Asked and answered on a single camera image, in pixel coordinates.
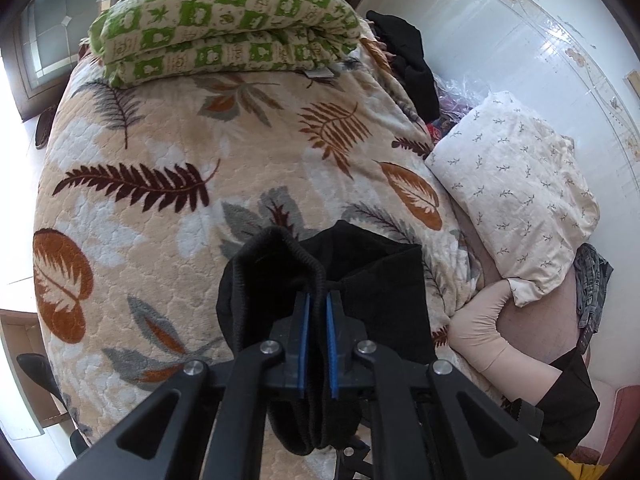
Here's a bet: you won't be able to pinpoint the black pants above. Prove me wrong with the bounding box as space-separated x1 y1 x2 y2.
216 220 436 455

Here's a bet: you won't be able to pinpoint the beige bolster cushion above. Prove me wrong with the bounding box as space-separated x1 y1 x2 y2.
448 280 561 405

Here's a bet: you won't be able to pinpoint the grey knitted cloth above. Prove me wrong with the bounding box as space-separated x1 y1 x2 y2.
574 243 614 334

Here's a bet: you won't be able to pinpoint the leaf patterned fleece blanket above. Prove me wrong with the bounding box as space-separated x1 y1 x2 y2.
32 26 485 446

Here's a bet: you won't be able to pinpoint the white floral pillow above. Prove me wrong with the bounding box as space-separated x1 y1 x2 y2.
426 91 600 307

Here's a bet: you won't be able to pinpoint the black garment near pillow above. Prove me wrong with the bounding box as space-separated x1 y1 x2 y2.
366 10 440 124

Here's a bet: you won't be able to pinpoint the green patterned folded quilt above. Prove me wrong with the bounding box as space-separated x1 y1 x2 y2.
89 0 361 88

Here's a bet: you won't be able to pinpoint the wooden framed window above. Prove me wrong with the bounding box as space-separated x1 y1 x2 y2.
1 0 116 122

